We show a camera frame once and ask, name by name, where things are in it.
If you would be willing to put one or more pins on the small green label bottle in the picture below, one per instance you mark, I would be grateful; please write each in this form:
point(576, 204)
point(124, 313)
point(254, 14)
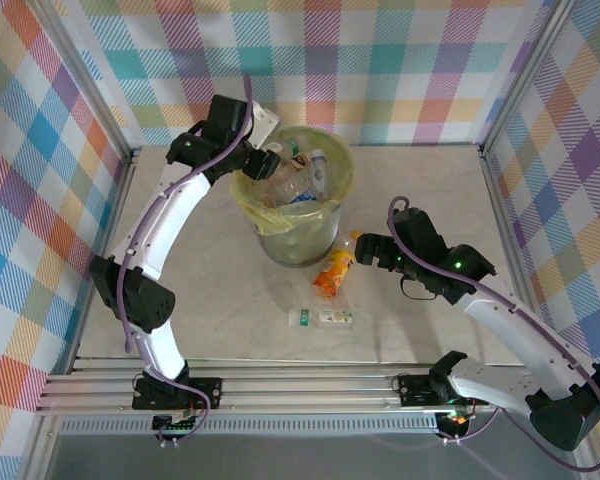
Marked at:
point(292, 146)

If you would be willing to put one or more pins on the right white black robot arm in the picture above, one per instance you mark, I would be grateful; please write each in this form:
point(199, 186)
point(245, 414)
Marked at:
point(520, 325)

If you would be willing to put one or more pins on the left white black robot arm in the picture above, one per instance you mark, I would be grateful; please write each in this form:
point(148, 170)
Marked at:
point(170, 215)

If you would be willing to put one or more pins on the yellow plastic bin liner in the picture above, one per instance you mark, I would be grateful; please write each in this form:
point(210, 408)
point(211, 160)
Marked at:
point(280, 220)

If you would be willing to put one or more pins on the translucent green plastic bin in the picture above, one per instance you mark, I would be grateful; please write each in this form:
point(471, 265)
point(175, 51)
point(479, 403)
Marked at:
point(300, 245)

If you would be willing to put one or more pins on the yellow bottle cap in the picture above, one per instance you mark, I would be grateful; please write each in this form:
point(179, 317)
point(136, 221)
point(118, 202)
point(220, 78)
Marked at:
point(354, 234)

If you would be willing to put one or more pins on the orange label juice bottle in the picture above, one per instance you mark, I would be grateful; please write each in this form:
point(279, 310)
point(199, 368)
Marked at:
point(332, 272)

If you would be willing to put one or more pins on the clear bottle green white label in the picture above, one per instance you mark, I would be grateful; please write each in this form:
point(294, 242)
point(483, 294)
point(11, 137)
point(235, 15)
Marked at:
point(325, 317)

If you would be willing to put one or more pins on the plaid pastel fabric panel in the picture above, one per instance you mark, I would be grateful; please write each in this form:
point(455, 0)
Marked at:
point(355, 60)
point(20, 175)
point(590, 175)

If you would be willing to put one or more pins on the slotted metal strip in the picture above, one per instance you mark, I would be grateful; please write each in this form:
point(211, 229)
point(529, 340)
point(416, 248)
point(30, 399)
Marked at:
point(305, 426)

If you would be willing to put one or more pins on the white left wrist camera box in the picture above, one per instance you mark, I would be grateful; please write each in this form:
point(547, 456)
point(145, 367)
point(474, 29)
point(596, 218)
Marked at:
point(265, 122)

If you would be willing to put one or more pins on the aluminium side rail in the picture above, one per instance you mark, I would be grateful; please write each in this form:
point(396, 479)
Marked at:
point(117, 200)
point(511, 225)

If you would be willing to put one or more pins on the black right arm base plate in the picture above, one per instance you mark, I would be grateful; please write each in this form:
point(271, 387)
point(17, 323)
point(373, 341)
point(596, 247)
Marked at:
point(415, 390)

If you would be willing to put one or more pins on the aluminium frame post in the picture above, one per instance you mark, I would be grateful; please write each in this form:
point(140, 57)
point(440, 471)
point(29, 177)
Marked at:
point(87, 85)
point(525, 75)

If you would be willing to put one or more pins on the aluminium mounting rail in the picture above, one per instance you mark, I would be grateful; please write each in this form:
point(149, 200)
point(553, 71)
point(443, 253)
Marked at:
point(305, 390)

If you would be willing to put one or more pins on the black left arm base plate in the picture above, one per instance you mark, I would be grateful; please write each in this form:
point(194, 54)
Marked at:
point(210, 390)

